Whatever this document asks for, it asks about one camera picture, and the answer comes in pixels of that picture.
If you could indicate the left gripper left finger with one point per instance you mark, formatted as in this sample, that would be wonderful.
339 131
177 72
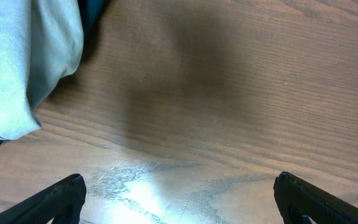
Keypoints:
60 203

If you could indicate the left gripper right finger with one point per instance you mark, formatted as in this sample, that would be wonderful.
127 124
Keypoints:
301 202

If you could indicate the folded khaki shorts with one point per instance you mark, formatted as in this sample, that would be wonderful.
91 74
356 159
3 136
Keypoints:
20 68

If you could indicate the dark navy folded garment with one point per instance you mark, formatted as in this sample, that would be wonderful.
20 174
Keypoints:
89 15

